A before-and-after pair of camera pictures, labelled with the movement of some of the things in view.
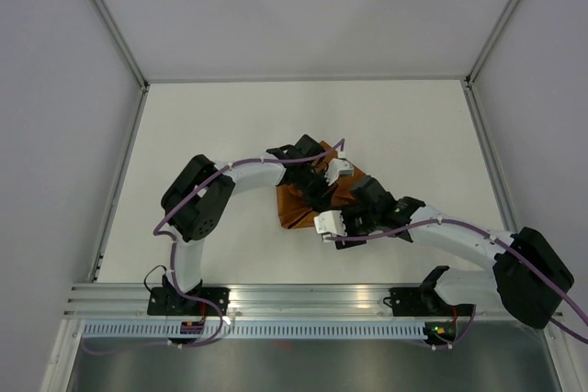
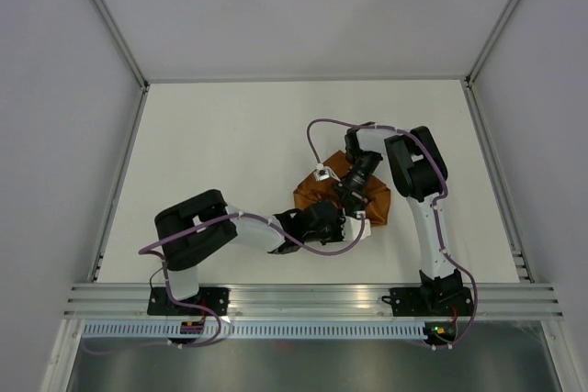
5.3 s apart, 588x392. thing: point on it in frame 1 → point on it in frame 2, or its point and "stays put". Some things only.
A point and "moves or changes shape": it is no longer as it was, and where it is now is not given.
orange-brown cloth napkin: [293, 213] moves or changes shape
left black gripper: [322, 199] → [339, 235]
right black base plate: [424, 302] stays put
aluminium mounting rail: [83, 302] stays put
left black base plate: [163, 302] stays put
